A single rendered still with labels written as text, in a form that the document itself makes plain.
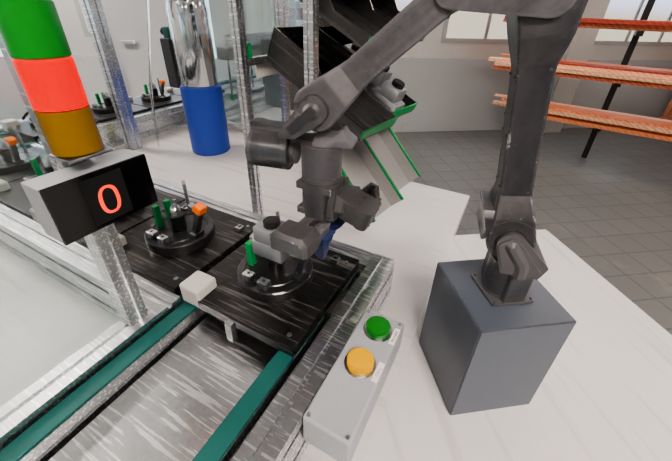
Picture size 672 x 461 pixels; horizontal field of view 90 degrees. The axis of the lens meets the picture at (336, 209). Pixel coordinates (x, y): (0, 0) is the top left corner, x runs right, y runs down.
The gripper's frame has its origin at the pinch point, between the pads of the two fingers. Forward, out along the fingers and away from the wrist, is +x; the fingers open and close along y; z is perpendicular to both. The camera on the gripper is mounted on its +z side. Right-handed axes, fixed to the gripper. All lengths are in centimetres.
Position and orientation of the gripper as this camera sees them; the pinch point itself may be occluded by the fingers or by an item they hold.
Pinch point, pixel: (321, 241)
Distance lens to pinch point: 54.6
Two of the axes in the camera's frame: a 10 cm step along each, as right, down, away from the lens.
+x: -0.2, 8.6, 5.1
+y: 4.7, -4.4, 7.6
